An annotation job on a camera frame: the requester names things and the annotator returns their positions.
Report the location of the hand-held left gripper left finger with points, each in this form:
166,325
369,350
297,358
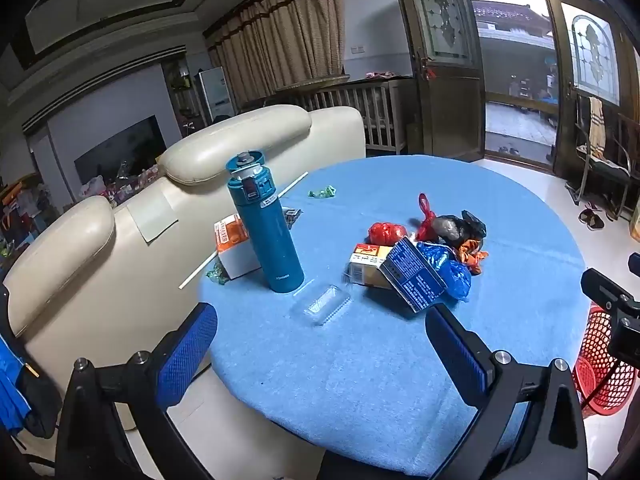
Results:
187,355

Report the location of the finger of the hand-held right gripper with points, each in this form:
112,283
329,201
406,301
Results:
635,265
602,287

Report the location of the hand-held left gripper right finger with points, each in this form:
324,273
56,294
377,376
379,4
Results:
452,355

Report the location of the red mesh basket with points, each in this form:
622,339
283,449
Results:
595,375

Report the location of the blue plastic bag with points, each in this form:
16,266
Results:
452,272

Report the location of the blue carton box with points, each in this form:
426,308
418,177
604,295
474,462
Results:
412,275

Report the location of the orange snack wrapper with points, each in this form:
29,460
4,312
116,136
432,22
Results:
472,257

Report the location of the yellow and red box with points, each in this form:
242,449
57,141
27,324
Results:
370,270

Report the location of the black plastic bag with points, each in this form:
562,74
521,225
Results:
455,227

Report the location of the clear plastic tray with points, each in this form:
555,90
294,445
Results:
325,305

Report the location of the yellow cardboard box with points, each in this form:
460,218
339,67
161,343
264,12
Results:
635,225

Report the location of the green candy wrapper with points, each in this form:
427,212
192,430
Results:
217,274
322,192

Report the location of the cream leather sofa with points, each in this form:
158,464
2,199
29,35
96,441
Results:
100,285

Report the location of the brown wooden chair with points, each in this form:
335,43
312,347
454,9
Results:
630,145

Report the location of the orange and white box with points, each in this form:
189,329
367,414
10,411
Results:
230,235

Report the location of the teal thermos bottle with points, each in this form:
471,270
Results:
265,240

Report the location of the beige striped towel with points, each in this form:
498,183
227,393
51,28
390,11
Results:
596,130

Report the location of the beige sofa patch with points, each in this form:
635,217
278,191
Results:
152,217

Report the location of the brown door panel with glass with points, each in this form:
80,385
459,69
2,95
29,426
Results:
565,110

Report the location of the silver foil wrapper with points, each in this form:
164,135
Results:
292,215

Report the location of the blue and black jacket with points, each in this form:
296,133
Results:
10,385

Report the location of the pile of colourful packages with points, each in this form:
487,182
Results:
120,185

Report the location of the white straw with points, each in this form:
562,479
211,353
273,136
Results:
295,184

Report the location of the cluttered shelf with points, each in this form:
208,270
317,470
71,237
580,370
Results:
25,215

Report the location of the black television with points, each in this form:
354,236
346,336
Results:
125,145

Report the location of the brown door with glass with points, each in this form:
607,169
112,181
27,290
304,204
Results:
450,110

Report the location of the wooden crib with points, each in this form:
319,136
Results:
380,110

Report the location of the white standing air conditioner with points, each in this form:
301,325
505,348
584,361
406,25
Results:
217,92

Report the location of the pink cloth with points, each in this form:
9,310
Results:
378,74

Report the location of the flat wicker basket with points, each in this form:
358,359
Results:
312,82

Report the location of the beige curtain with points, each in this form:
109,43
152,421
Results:
285,35

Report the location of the metal frame chair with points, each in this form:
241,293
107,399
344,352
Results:
605,170

